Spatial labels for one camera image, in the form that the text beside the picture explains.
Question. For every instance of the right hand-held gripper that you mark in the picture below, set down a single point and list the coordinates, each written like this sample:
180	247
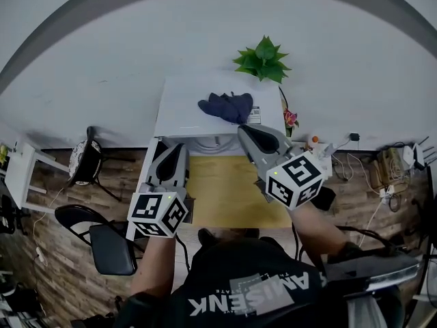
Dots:
293	179

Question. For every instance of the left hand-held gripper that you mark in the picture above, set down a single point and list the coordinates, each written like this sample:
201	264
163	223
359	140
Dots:
153	214

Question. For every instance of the person's left forearm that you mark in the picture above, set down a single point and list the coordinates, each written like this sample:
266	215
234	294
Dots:
153	265

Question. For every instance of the person's right forearm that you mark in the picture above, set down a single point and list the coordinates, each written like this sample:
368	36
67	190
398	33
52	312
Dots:
314	231

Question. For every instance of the orange cap bottle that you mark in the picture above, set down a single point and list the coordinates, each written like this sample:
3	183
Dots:
314	139

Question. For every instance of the dark blue cloth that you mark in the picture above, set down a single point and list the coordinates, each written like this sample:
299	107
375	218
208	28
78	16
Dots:
227	108

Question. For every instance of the clear plastic bottle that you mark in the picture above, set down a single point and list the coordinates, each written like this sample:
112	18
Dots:
328	149

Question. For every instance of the white microwave oven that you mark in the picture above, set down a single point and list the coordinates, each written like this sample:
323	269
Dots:
184	108

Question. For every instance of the person's left black shoe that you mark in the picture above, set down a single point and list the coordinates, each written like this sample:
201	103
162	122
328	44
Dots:
206	236

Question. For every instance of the green potted plant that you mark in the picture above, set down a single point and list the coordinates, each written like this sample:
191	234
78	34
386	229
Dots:
263	61

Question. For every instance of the black chair patterned cushion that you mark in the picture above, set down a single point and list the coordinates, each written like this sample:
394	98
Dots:
85	162

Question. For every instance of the black folding chair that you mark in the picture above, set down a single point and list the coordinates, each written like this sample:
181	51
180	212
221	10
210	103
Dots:
109	248

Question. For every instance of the brown cardboard box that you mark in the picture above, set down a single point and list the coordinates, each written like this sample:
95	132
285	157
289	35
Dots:
389	169

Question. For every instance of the white power strip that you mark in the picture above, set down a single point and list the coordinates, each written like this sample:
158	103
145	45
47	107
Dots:
387	191
40	254

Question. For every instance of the person's black t-shirt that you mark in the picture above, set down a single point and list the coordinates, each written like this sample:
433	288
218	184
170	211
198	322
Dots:
246	285

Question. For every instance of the white wooden stool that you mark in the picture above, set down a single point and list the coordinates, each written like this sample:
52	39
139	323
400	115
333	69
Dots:
20	173

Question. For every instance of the white router with antennas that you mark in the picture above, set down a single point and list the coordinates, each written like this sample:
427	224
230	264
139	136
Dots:
417	154

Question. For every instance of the black wall power adapter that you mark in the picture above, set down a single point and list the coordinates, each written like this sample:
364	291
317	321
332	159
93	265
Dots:
354	136

